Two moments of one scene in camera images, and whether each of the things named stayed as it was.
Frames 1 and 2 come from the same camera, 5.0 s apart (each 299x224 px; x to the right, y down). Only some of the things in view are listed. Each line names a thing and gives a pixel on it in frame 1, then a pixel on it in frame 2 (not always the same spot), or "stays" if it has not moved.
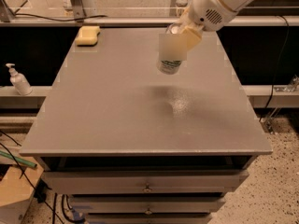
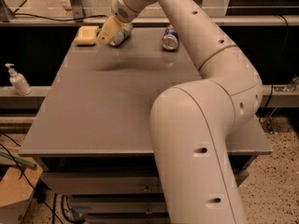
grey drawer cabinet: (130, 145) stays
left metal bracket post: (79, 12) stays
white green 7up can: (170, 66) -> (122, 35)
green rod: (21, 161) stays
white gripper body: (206, 9) -> (121, 12)
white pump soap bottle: (19, 81) stays
